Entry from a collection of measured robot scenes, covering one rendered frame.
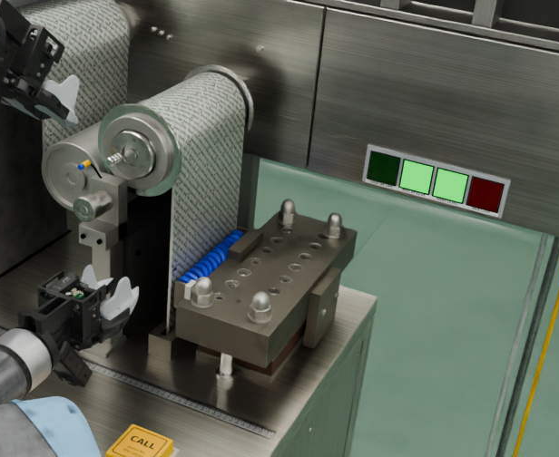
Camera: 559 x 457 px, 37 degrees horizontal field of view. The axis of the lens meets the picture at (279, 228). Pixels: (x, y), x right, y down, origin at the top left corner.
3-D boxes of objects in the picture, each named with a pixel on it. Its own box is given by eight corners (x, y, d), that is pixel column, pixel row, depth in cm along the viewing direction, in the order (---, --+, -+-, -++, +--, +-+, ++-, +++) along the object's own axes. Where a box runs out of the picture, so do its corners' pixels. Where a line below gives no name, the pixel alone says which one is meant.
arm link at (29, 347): (33, 405, 101) (-21, 384, 104) (57, 384, 105) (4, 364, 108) (30, 354, 98) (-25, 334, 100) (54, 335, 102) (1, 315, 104)
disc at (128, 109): (97, 183, 133) (96, 94, 126) (99, 181, 134) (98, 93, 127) (179, 207, 128) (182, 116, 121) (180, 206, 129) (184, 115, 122)
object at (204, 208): (168, 288, 137) (171, 186, 128) (233, 231, 156) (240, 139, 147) (171, 289, 137) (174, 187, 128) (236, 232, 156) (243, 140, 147)
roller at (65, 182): (42, 201, 139) (39, 134, 133) (128, 152, 160) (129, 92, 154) (103, 221, 135) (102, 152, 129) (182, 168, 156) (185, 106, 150)
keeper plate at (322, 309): (302, 345, 145) (309, 292, 140) (324, 317, 153) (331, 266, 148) (316, 350, 144) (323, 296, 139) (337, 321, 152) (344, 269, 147)
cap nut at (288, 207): (273, 221, 159) (276, 200, 157) (281, 214, 162) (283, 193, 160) (291, 227, 158) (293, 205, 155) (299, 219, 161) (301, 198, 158)
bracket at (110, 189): (79, 352, 139) (75, 186, 125) (102, 332, 145) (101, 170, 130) (104, 361, 138) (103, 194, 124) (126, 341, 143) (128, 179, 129)
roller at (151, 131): (102, 179, 131) (102, 109, 126) (185, 129, 152) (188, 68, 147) (165, 198, 127) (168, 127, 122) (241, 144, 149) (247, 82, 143)
